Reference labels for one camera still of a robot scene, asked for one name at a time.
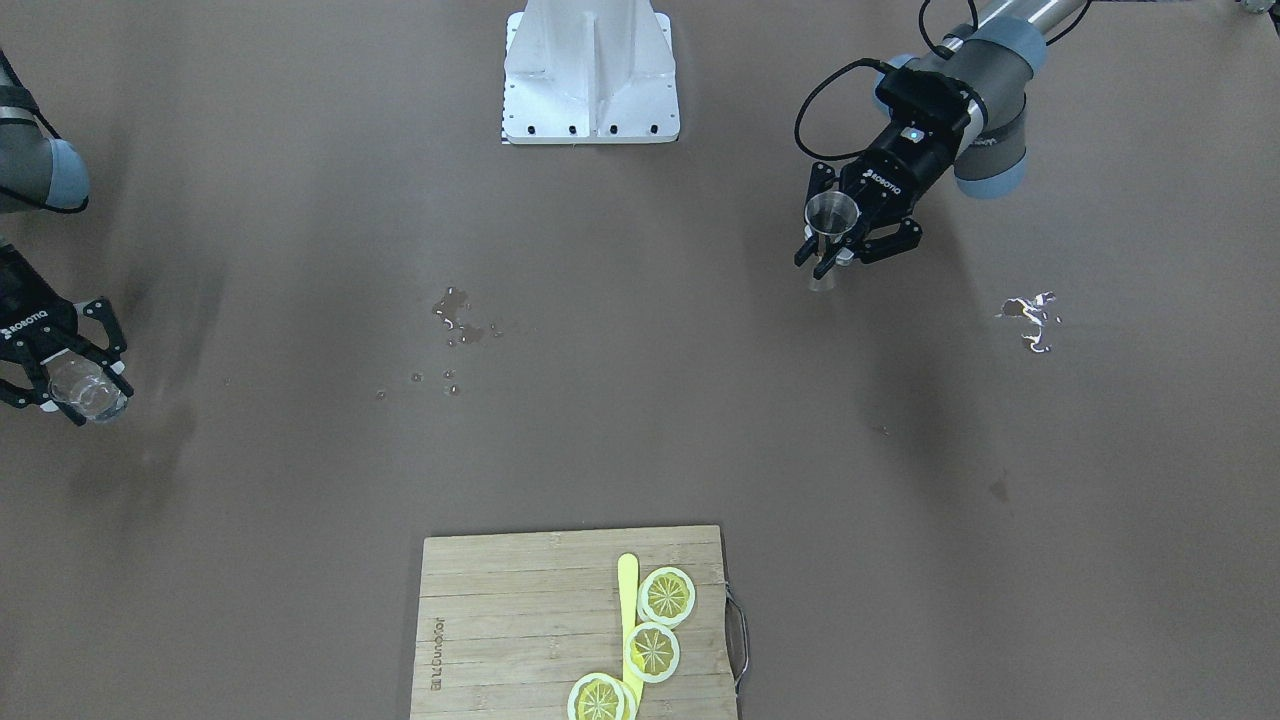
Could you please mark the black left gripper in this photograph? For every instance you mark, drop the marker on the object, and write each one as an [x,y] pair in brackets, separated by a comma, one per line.
[897,172]

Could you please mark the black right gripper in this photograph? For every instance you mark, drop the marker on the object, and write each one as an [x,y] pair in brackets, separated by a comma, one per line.
[22,318]

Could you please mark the small clear glass cup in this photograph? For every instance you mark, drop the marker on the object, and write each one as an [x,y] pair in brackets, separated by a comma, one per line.
[84,387]

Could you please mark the steel jigger measuring cup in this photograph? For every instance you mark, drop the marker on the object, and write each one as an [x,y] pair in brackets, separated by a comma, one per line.
[830,214]

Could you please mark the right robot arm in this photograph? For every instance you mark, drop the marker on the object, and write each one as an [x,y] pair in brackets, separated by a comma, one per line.
[42,171]

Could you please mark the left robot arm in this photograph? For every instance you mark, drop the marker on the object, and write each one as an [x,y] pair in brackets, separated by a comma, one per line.
[998,51]

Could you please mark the lemon slice upper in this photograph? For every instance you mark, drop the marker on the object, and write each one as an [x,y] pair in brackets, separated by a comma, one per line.
[666,597]

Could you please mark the lemon slice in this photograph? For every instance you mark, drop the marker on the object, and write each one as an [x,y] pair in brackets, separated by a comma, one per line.
[651,652]
[600,696]
[666,597]

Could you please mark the yellow plastic knife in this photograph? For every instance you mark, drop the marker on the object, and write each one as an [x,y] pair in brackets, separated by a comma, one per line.
[628,582]

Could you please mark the lemon slice middle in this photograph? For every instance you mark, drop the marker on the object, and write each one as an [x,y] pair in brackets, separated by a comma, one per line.
[651,652]

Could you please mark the bamboo cutting board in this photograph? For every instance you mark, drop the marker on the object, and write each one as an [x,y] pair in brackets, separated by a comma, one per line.
[508,623]

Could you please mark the lemon slice lower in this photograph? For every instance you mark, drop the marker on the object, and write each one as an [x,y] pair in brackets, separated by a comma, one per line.
[600,696]

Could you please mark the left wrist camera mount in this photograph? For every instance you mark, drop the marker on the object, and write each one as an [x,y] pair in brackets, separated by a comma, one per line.
[929,100]

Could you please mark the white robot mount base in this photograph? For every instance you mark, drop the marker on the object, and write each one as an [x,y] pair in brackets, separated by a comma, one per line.
[582,72]

